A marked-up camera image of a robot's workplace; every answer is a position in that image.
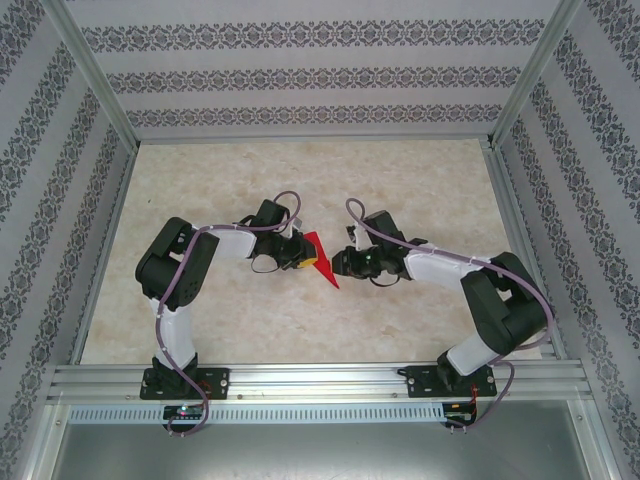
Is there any red cloth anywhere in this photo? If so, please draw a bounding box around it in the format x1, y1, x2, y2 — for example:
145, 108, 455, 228
304, 231, 341, 290

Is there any sheet metal tray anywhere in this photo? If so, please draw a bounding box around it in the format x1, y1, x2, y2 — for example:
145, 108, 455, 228
22, 404, 621, 480

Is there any circuit board with green light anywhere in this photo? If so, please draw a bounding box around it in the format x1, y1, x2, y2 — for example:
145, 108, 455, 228
163, 403, 207, 420

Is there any aluminium mounting rail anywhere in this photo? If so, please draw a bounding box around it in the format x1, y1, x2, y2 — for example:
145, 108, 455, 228
47, 362, 594, 405

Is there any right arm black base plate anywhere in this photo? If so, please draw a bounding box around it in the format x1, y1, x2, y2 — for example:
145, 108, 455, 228
405, 363, 497, 400

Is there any slotted cable duct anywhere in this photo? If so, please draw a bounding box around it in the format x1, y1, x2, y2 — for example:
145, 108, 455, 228
67, 403, 446, 425

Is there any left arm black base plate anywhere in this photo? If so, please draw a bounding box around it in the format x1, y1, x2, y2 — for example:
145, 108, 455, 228
139, 367, 232, 401

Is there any circuit board with red wires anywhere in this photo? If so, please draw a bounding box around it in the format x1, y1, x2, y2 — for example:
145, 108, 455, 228
444, 399, 479, 424

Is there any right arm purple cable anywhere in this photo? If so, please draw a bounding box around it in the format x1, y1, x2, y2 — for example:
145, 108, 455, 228
345, 198, 556, 436

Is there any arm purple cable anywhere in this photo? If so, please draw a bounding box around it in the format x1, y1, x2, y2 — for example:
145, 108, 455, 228
155, 191, 303, 439
345, 198, 556, 436

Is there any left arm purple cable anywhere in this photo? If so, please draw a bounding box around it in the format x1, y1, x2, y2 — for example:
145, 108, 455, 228
155, 191, 303, 439

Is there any aluminium frame post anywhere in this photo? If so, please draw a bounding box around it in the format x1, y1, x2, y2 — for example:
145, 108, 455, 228
42, 0, 141, 149
487, 0, 586, 149

